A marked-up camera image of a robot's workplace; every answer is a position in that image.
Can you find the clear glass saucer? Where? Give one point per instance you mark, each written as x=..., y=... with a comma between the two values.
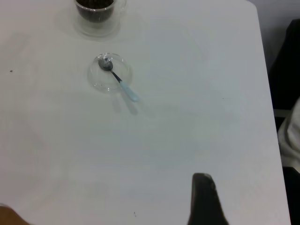
x=103, y=82

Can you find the clear double-wall glass cup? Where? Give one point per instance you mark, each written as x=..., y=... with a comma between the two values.
x=98, y=29

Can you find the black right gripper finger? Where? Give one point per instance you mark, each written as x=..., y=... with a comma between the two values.
x=204, y=201

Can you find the black fabric item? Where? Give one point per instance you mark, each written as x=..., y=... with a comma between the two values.
x=286, y=70

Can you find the dark coffee beans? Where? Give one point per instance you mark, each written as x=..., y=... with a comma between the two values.
x=93, y=9

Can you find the white fabric item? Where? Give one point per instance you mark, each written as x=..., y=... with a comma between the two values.
x=291, y=140

